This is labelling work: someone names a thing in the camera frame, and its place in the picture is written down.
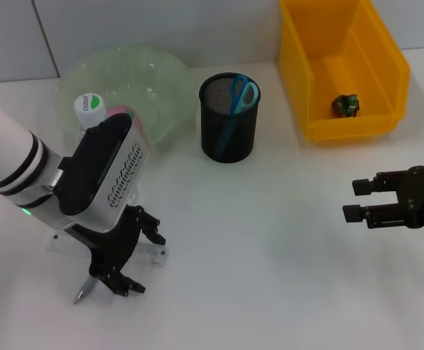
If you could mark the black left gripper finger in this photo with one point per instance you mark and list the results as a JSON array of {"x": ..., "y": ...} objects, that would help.
[
  {"x": 124, "y": 286},
  {"x": 153, "y": 229}
]

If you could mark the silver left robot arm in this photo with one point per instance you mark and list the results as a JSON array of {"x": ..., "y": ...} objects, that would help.
[{"x": 0, "y": 138}]

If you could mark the blue scissors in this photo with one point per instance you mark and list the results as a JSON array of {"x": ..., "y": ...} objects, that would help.
[{"x": 238, "y": 102}]

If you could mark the grey ballpoint pen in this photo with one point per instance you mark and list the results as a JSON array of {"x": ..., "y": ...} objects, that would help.
[{"x": 82, "y": 293}]

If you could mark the clear plastic ruler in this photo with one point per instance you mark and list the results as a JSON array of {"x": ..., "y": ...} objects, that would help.
[{"x": 153, "y": 257}]

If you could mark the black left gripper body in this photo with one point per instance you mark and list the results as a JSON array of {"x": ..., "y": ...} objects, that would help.
[{"x": 113, "y": 248}]

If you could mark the yellow plastic bin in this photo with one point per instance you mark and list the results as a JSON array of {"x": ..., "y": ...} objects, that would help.
[{"x": 361, "y": 54}]

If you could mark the translucent green fruit plate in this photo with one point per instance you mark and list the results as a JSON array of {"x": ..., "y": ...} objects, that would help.
[{"x": 153, "y": 73}]

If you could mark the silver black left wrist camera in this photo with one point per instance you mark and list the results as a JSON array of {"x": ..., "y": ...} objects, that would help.
[{"x": 124, "y": 182}]

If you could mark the green plastic wrapper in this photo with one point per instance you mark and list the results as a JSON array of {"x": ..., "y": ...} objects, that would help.
[{"x": 346, "y": 105}]

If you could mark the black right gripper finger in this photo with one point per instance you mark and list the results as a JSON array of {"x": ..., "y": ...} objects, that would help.
[
  {"x": 352, "y": 214},
  {"x": 361, "y": 186}
]

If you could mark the pink toy peach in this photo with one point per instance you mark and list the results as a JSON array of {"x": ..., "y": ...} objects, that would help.
[{"x": 139, "y": 127}]

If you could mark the black mesh pen holder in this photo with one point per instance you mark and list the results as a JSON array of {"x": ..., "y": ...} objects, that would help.
[{"x": 241, "y": 146}]

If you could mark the clear green-label plastic bottle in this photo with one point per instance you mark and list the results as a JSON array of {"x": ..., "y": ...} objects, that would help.
[{"x": 90, "y": 107}]

